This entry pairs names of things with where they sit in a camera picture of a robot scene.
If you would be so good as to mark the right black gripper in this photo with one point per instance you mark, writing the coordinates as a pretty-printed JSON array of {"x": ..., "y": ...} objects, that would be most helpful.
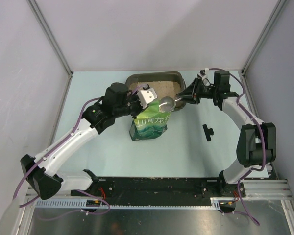
[{"x": 192, "y": 92}]

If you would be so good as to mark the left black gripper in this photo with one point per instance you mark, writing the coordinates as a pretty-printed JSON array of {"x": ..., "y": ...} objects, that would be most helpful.
[{"x": 139, "y": 106}]

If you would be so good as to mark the metal scoop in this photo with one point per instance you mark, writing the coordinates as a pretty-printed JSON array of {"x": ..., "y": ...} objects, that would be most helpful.
[{"x": 169, "y": 104}]

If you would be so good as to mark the brown litter box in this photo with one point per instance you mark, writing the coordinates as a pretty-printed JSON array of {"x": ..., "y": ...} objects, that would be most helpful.
[{"x": 168, "y": 83}]

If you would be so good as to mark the green litter bag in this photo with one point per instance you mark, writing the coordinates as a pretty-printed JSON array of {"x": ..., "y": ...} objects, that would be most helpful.
[{"x": 150, "y": 124}]

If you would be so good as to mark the black bag clip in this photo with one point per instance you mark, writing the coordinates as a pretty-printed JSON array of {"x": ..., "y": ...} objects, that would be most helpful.
[{"x": 209, "y": 132}]

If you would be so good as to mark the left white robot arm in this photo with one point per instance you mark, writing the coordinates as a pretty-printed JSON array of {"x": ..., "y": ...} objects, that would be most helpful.
[{"x": 42, "y": 171}]

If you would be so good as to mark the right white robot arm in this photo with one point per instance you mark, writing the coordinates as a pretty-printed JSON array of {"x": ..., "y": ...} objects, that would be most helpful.
[{"x": 256, "y": 145}]

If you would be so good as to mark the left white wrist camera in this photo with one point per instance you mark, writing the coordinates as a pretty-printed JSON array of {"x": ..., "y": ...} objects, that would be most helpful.
[{"x": 146, "y": 97}]

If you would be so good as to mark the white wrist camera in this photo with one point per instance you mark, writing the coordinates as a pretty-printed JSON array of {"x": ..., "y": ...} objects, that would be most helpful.
[
  {"x": 146, "y": 97},
  {"x": 203, "y": 75}
]

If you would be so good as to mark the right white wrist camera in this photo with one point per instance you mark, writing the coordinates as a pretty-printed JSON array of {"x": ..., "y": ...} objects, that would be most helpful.
[{"x": 203, "y": 75}]

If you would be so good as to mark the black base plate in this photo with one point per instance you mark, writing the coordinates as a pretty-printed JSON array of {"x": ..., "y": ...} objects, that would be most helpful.
[{"x": 161, "y": 191}]

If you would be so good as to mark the grey cable duct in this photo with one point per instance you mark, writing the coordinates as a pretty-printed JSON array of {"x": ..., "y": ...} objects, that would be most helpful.
[{"x": 87, "y": 203}]

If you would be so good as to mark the aluminium frame rail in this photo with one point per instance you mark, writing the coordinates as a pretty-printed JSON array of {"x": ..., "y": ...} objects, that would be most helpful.
[{"x": 267, "y": 189}]

